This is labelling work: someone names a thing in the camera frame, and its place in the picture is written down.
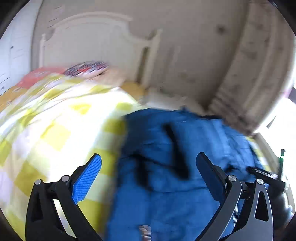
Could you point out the white nightstand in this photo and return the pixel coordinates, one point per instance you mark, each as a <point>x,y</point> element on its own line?
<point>155,99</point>

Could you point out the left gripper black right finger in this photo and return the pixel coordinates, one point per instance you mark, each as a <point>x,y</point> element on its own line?
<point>244,212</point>

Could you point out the white bed headboard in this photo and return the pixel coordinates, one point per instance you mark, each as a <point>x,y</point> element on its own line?
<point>101,36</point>

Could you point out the yellow bed sheet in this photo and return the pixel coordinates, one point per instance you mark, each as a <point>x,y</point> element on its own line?
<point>113,77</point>

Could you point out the yellow white checkered quilt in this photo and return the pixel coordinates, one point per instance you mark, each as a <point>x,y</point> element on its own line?
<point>55,127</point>

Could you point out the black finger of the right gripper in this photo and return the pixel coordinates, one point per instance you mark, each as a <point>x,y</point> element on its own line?
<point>275,184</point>

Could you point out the white wardrobe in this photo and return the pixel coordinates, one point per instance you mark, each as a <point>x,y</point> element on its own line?
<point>16,45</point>

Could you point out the blue puffer jacket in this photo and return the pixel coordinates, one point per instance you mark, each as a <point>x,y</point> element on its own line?
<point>158,181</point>

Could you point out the blue red patterned pillow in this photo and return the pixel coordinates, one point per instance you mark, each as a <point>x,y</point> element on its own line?
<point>87,69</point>

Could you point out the beige curtain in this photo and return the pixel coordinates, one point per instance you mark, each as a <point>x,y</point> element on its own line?
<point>260,70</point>

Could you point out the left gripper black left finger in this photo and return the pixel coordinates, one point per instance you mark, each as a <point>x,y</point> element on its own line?
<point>42,220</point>

